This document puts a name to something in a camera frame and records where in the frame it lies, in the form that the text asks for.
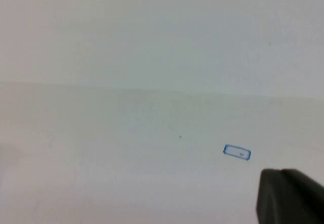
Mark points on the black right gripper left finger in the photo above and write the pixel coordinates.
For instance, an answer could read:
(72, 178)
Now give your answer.
(273, 206)

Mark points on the blue outlined rectangular sticker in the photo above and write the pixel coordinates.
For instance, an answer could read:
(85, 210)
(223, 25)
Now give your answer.
(236, 152)

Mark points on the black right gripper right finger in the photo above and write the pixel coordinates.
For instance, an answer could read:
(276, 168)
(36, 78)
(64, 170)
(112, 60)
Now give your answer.
(308, 188)

